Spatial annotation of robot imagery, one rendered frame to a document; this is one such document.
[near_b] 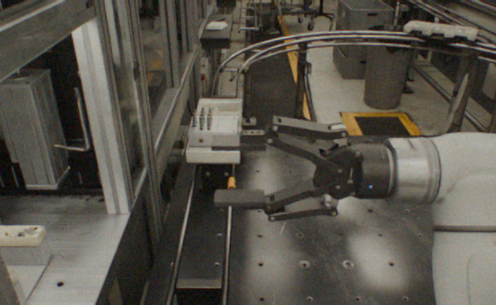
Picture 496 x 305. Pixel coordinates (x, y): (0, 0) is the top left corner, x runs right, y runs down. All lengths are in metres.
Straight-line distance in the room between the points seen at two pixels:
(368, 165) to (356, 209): 0.73
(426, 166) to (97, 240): 0.57
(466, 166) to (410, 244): 0.64
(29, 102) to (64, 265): 0.31
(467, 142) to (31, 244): 0.67
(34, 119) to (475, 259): 0.77
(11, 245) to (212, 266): 0.47
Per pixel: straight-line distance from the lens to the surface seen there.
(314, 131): 0.54
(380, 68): 3.59
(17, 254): 0.82
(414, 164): 0.58
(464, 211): 0.60
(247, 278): 1.05
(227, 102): 1.43
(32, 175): 0.98
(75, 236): 0.86
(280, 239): 1.15
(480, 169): 0.60
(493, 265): 0.59
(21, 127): 0.94
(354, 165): 0.58
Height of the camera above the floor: 1.43
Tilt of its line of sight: 29 degrees down
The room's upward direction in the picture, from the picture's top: straight up
